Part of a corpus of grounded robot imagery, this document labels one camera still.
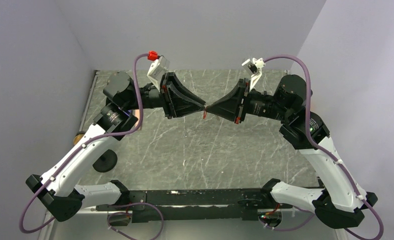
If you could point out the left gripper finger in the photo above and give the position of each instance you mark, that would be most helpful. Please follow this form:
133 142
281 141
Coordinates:
183 106
176 85

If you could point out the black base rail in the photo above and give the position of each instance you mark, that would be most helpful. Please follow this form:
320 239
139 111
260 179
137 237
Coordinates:
246 204

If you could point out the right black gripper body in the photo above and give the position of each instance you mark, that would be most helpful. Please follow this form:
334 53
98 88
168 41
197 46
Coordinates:
243 106

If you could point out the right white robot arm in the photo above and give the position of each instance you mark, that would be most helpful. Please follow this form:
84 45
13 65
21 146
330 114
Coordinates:
337 204

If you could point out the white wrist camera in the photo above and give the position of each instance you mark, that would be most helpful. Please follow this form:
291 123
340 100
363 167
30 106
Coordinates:
157 70
254 66

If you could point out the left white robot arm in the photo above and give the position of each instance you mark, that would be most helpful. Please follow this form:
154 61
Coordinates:
58 189

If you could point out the black round stand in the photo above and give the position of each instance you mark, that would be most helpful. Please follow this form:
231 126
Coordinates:
106 162

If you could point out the brass round object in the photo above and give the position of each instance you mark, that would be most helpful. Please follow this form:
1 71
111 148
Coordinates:
79 135

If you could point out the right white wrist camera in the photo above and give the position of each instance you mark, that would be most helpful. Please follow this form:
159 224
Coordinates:
254 66

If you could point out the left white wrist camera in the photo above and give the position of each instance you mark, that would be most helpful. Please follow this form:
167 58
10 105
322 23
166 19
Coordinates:
157 70

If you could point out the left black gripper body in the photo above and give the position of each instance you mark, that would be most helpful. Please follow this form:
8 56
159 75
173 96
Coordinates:
165 98

